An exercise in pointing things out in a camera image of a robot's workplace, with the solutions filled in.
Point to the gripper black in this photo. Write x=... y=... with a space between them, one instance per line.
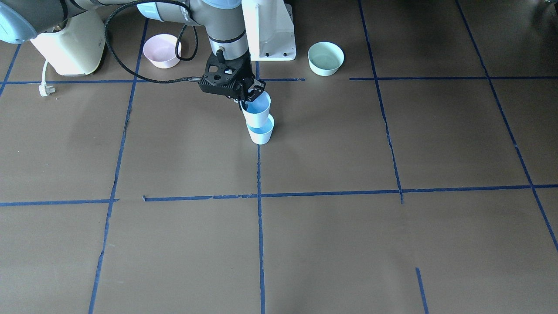
x=245 y=71

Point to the light blue cup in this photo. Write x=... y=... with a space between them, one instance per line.
x=261 y=135
x=256 y=112

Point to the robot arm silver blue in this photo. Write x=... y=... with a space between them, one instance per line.
x=223 y=20

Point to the pink bowl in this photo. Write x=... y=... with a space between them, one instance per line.
x=162 y=50

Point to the mint green bowl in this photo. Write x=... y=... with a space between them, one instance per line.
x=325 y=58

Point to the cream toaster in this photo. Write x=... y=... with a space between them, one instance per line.
x=77 y=49

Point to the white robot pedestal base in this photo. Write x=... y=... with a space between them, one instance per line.
x=270 y=30

